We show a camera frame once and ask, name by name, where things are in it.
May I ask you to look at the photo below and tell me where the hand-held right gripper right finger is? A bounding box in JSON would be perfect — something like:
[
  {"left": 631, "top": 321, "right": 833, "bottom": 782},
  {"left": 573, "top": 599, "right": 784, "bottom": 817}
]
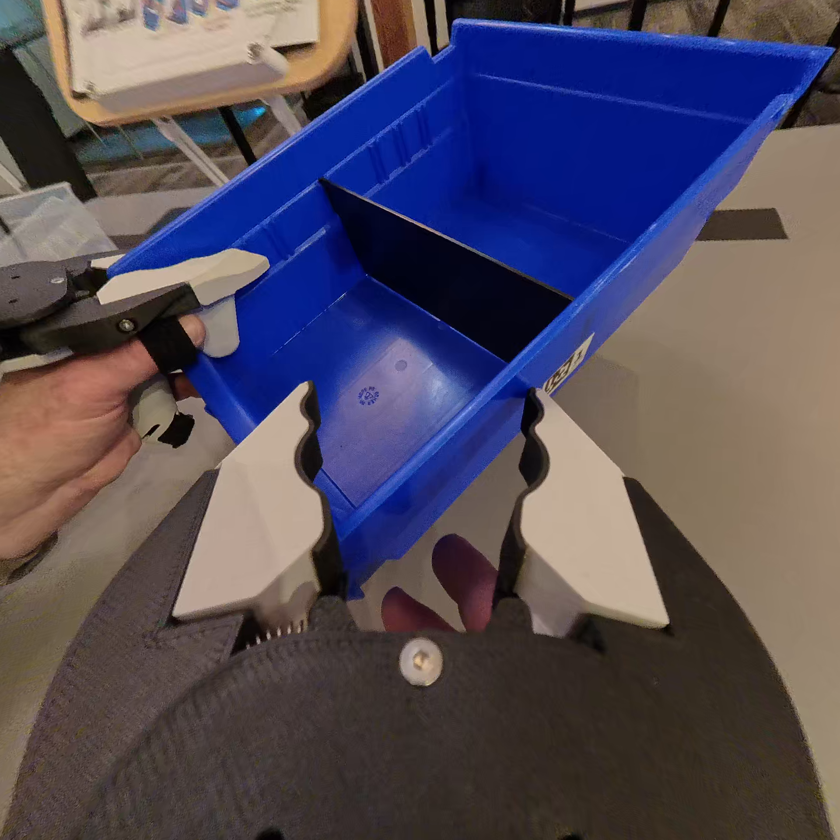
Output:
[{"left": 497, "top": 389, "right": 672, "bottom": 636}]

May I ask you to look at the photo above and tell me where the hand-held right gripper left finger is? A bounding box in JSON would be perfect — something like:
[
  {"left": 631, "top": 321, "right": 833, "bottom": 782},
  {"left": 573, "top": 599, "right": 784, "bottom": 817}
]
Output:
[{"left": 172, "top": 382, "right": 347, "bottom": 635}]

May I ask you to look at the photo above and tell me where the clear acrylic box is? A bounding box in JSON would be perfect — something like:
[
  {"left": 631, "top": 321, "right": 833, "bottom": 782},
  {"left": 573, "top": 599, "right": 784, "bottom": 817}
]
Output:
[{"left": 0, "top": 182, "right": 112, "bottom": 255}]

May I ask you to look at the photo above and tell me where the blue plastic bin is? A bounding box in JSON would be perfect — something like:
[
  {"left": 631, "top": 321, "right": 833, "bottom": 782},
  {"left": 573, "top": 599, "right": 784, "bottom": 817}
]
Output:
[{"left": 105, "top": 18, "right": 836, "bottom": 601}]

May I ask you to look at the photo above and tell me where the person's right hand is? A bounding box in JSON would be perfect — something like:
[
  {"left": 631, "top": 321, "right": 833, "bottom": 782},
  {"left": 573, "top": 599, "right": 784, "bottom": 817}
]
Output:
[{"left": 381, "top": 533, "right": 501, "bottom": 634}]

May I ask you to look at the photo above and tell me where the person's left hand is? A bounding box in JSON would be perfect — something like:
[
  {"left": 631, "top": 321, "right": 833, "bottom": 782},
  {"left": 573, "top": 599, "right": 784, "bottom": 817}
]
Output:
[{"left": 0, "top": 341, "right": 161, "bottom": 560}]

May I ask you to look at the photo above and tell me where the printed instruction sheet pad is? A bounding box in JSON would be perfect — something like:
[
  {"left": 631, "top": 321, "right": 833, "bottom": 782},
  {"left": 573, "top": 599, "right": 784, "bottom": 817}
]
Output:
[{"left": 62, "top": 0, "right": 322, "bottom": 114}]

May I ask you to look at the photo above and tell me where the wooden post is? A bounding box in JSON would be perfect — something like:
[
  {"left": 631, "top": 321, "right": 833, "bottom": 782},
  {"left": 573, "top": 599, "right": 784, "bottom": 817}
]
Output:
[{"left": 371, "top": 0, "right": 421, "bottom": 67}]

